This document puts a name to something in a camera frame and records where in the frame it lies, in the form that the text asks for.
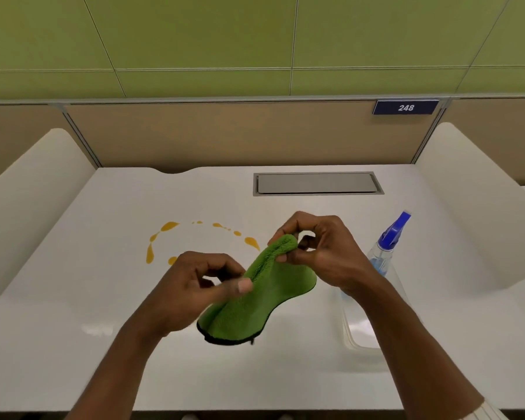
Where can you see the person's left hand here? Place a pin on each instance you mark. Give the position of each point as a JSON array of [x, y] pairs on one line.
[[183, 293]]

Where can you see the person's right hand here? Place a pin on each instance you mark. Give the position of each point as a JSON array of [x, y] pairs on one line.
[[337, 253]]

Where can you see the blue spray bottle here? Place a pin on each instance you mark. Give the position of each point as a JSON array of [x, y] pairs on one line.
[[391, 233]]

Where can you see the orange liquid spill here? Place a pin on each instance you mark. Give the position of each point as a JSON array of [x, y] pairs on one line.
[[169, 226]]

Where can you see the green microfibre cloth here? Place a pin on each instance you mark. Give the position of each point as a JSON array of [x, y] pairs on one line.
[[253, 301]]

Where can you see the person's right forearm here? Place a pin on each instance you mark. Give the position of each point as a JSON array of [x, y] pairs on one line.
[[411, 358]]

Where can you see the clear plastic container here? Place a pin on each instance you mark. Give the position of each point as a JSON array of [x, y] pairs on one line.
[[358, 332]]

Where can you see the white divider panel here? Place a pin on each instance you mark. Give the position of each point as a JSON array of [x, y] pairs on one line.
[[472, 192], [30, 192]]

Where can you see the dark blue number sign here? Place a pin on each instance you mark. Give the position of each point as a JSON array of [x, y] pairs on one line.
[[406, 107]]

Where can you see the beige partition screen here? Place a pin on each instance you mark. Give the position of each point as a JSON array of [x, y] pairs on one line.
[[223, 135], [498, 126], [8, 126]]

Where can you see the white striped shirt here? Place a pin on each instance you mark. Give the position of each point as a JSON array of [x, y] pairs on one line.
[[485, 413]]

